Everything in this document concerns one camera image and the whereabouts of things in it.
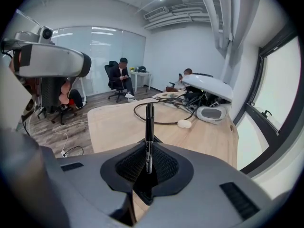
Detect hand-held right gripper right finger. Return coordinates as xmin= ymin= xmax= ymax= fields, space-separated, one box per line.
xmin=140 ymin=136 xmax=271 ymax=228

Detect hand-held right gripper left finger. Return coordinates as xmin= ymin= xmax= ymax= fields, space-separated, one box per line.
xmin=56 ymin=138 xmax=147 ymax=228

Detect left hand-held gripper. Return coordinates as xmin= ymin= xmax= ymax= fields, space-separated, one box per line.
xmin=0 ymin=43 xmax=92 ymax=130

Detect black pen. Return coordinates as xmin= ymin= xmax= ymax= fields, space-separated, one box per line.
xmin=145 ymin=103 xmax=156 ymax=175

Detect small white round puck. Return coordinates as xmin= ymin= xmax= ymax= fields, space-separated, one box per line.
xmin=177 ymin=119 xmax=192 ymax=129

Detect white grey oval device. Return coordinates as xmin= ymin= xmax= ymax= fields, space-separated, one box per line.
xmin=196 ymin=103 xmax=232 ymax=125

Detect small white side table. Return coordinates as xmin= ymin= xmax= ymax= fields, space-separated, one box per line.
xmin=129 ymin=70 xmax=152 ymax=92

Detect white domed device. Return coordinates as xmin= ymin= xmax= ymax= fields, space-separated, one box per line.
xmin=181 ymin=73 xmax=234 ymax=103

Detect white ceiling air vent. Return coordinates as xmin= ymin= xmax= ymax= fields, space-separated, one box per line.
xmin=143 ymin=6 xmax=170 ymax=20

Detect white ceiling pipes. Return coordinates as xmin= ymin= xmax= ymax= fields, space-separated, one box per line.
xmin=143 ymin=5 xmax=212 ymax=30

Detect silver gripper camera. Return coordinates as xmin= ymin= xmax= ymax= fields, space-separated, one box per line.
xmin=14 ymin=25 xmax=55 ymax=45

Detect black looped floor cable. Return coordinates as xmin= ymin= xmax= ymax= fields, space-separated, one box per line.
xmin=63 ymin=145 xmax=85 ymax=157

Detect long white floor cable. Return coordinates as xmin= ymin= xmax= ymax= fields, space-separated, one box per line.
xmin=55 ymin=120 xmax=89 ymax=156

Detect black cable bundle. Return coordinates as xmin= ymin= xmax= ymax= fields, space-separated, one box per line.
xmin=133 ymin=95 xmax=202 ymax=125

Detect dark window frame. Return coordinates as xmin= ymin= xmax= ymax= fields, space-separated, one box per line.
xmin=234 ymin=22 xmax=300 ymax=175

